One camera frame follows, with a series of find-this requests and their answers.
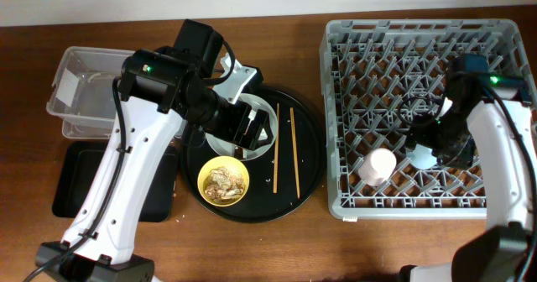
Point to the grey dishwasher rack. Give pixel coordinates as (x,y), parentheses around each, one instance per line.
(375,76)

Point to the grey plate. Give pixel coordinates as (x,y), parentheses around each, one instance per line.
(266,137)

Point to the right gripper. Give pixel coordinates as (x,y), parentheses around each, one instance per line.
(457,157)

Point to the black round tray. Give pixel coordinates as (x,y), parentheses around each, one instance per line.
(260,204)

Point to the light blue cup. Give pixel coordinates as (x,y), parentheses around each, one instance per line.
(421,157)

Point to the black rectangular tray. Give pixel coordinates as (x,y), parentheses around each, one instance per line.
(81,163)

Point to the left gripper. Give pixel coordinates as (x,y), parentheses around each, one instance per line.
(237,133)

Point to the left wooden chopstick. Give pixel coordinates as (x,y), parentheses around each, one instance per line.
(276,152)

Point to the wooden chopstick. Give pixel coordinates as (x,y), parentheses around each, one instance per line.
(295,151)
(276,152)

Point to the clear plastic bin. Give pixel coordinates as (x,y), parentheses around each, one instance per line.
(82,91)

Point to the right wooden chopstick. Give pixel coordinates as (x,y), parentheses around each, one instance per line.
(295,151)

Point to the yellow bowl with food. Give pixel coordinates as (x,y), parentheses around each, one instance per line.
(223,181)

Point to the pink cup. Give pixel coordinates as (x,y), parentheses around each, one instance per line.
(377,166)

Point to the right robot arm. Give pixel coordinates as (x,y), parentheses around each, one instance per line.
(485,115)

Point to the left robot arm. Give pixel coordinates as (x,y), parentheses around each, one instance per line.
(197,80)

